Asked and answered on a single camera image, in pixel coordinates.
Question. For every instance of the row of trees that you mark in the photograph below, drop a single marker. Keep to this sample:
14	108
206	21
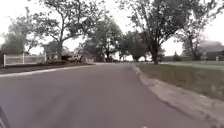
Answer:
113	43

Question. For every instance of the grey asphalt road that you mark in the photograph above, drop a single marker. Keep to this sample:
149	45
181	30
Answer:
90	96

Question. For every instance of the large tree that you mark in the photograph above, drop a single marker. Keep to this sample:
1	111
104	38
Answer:
155	26
60	30

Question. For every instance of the building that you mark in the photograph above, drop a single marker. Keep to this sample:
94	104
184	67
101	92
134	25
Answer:
55	51
210	50

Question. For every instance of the pale concrete kerb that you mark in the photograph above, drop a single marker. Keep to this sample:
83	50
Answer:
186	99
40	71

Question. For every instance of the green grass verge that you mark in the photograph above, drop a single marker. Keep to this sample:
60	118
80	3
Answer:
193	76

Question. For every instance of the white fence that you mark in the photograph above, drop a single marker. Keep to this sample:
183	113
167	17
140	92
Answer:
20	59

